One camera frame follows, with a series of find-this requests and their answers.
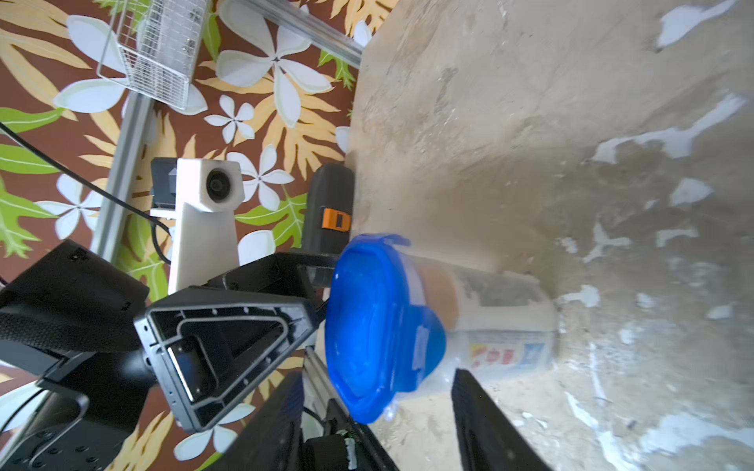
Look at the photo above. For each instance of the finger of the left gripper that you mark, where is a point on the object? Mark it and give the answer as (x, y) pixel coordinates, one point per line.
(293, 271)
(209, 348)

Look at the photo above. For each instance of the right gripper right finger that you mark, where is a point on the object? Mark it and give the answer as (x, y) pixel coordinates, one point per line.
(487, 439)

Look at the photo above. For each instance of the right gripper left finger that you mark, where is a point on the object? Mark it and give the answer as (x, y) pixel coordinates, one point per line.
(273, 439)

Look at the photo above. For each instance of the clear jar blue lid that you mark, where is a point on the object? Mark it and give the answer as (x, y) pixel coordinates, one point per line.
(497, 326)

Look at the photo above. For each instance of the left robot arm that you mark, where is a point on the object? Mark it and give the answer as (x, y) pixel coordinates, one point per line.
(97, 347)

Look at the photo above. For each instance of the black tool case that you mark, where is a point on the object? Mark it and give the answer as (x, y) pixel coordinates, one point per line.
(329, 209)

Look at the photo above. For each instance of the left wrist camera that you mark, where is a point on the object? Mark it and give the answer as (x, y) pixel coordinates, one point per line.
(201, 196)

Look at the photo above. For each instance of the white wire basket left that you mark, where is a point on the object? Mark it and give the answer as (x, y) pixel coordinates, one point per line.
(151, 47)

